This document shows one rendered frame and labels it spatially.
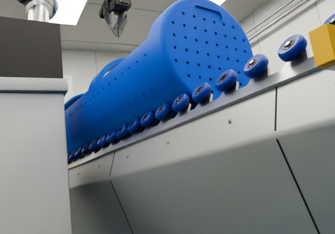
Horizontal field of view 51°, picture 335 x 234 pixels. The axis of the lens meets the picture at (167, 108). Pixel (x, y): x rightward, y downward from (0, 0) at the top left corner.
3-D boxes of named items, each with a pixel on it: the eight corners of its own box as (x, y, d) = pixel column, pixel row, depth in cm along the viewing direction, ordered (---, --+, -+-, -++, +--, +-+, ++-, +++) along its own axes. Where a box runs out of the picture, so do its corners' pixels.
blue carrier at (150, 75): (165, 100, 73) (157, -19, 81) (53, 160, 144) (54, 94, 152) (262, 112, 88) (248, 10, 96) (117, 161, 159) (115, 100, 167)
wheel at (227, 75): (234, 63, 64) (241, 70, 65) (218, 72, 68) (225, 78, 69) (226, 81, 62) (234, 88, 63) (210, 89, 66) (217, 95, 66)
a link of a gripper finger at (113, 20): (115, 30, 125) (113, 6, 127) (108, 37, 130) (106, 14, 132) (123, 31, 127) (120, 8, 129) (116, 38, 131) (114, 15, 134)
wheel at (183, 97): (184, 88, 78) (191, 94, 79) (170, 101, 80) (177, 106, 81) (183, 97, 74) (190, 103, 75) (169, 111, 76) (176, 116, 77)
